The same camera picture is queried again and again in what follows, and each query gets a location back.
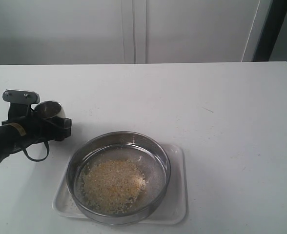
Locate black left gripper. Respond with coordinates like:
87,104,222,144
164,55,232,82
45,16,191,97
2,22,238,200
1,103,72,145

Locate stainless steel cup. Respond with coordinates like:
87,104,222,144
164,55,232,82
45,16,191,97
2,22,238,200
34,100,66,119

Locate rice and millet grains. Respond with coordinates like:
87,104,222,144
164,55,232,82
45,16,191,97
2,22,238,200
79,159,146,214

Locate round steel mesh sieve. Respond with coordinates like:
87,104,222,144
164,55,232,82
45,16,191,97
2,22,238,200
65,131,171,225

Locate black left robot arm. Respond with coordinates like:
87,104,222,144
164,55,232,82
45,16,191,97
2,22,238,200
0,104,72,163

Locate white cabinet doors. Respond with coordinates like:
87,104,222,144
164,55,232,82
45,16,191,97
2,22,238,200
0,0,272,65

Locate white plastic tray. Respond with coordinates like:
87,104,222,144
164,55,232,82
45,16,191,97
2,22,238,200
52,143,187,225

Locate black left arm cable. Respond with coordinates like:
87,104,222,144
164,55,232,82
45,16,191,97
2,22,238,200
0,104,50,162

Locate dark grey post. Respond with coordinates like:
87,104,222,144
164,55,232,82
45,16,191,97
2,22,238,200
252,0,287,62

